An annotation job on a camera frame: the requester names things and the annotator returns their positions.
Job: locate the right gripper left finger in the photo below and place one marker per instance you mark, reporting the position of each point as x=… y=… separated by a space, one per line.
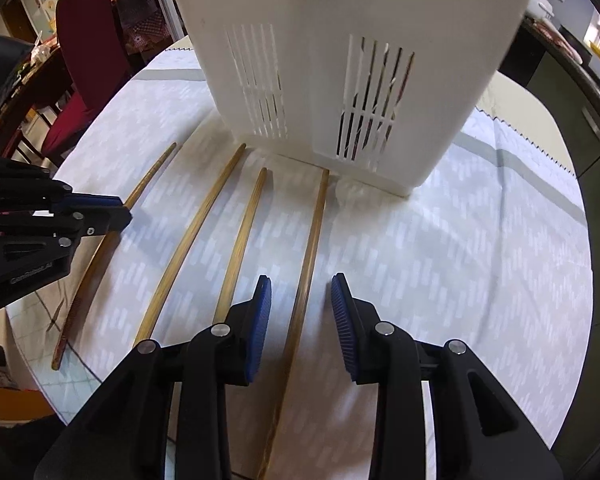
x=227 y=353

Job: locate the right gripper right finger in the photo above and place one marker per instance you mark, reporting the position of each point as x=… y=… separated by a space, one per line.
x=378 y=352

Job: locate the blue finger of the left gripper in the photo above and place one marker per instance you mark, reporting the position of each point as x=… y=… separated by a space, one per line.
x=76 y=215

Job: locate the wooden chopstick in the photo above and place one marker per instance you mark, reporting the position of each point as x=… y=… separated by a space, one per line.
x=239 y=248
x=98 y=265
x=181 y=251
x=295 y=325

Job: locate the green kitchen cabinets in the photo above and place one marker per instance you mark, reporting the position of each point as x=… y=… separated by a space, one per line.
x=578 y=122

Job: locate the white patterned table cloth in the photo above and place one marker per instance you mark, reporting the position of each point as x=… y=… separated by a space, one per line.
x=492 y=249

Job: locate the red chair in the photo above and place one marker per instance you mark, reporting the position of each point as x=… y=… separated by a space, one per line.
x=90 y=39

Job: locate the white plastic utensil holder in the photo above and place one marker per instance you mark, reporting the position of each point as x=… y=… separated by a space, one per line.
x=375 y=90

